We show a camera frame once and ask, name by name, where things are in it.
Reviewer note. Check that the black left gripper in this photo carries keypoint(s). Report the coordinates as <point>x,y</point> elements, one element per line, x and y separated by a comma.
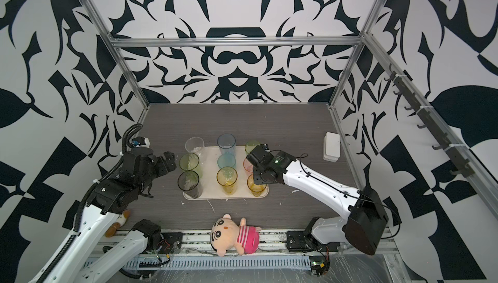
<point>170,159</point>

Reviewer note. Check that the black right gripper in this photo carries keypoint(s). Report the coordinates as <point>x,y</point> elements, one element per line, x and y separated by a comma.
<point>256,180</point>

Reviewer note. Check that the pink plastic cup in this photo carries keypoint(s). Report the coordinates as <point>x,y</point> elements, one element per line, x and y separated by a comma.
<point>248,166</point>

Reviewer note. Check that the short yellow plastic cup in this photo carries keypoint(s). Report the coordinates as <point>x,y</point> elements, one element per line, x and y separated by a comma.
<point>255,189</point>

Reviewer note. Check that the short green plastic cup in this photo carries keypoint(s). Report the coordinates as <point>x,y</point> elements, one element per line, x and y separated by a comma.
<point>250,145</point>

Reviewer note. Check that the tall yellow plastic cup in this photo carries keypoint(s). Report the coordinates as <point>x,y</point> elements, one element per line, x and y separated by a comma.
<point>227,178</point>

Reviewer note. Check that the teal plastic cup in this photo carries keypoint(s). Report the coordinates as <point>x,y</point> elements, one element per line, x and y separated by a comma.
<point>226,160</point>

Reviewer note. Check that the tall green plastic cup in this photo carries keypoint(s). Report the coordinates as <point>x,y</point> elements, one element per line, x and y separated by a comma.
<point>191,162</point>

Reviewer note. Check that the tall blue plastic cup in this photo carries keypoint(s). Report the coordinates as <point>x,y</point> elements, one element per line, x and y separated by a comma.
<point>227,143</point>

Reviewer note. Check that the dark grey plastic cup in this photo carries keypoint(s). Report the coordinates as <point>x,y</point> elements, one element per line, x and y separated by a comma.
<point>189,183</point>

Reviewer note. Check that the clear plastic cup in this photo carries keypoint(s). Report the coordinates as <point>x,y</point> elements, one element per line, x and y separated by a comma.
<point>196,145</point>

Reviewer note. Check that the beige plastic tray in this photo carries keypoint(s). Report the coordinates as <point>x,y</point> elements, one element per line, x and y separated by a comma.
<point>210,188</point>

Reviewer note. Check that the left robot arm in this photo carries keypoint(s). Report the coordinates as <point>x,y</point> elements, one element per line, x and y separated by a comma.
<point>101,207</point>

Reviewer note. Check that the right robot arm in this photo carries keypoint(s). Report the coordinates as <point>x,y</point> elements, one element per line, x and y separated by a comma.
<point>362,217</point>

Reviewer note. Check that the cartoon boy plush doll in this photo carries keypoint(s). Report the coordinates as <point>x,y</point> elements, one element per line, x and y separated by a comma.
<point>226,235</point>

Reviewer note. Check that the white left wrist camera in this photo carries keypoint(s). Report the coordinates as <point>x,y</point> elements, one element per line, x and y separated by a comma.
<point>139,142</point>

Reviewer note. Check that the white wall box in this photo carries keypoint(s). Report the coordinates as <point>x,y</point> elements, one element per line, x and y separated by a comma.
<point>331,147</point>

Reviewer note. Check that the brown white plush keychain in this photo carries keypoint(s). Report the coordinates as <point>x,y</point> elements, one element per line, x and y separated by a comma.
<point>118,224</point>

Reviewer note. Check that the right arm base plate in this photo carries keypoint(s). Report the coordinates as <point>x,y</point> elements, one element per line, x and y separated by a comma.
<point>304,242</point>

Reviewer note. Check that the white slotted cable duct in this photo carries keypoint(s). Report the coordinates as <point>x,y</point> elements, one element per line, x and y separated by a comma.
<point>220,263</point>

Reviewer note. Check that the wall hook rail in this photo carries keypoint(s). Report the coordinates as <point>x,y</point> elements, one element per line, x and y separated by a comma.
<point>431,121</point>

